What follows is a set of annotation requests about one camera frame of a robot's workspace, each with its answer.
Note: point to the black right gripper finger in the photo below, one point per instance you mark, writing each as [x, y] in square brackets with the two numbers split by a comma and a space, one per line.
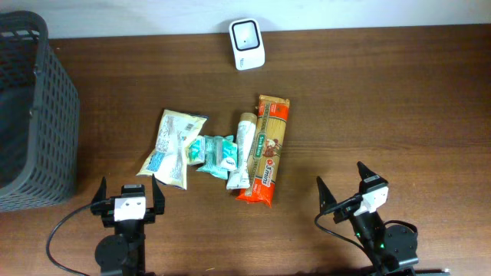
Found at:
[365, 173]
[326, 199]

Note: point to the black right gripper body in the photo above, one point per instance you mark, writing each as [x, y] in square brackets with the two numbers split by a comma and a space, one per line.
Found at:
[347, 212]

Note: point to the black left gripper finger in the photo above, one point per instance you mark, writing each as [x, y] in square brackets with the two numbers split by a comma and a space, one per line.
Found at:
[100, 194]
[158, 198]

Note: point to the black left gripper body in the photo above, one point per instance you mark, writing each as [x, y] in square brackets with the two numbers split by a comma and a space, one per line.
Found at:
[109, 220]

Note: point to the cream snack bag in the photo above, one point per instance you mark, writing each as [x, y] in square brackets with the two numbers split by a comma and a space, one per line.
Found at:
[168, 160]

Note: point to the small teal white packet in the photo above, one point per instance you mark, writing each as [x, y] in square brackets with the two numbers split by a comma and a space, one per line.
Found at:
[196, 151]

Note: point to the teal tissue packet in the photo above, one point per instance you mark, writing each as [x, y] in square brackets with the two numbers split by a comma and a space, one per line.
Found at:
[215, 145]

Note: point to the small white teal box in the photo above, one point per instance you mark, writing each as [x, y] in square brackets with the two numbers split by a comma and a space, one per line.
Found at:
[227, 160]

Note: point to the white tube with brown cap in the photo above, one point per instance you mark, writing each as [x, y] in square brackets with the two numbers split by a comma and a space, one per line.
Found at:
[239, 178]

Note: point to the orange spaghetti packet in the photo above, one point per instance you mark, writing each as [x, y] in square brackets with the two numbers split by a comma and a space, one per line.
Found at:
[265, 154]

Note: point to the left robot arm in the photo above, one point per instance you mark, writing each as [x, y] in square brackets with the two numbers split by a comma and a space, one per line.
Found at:
[123, 252]

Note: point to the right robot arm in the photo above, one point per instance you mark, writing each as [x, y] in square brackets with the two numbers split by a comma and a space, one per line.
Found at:
[390, 246]

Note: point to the white barcode scanner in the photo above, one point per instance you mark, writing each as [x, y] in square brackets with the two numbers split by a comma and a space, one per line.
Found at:
[247, 45]

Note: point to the dark grey plastic basket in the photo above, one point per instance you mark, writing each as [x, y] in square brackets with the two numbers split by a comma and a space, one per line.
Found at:
[40, 110]

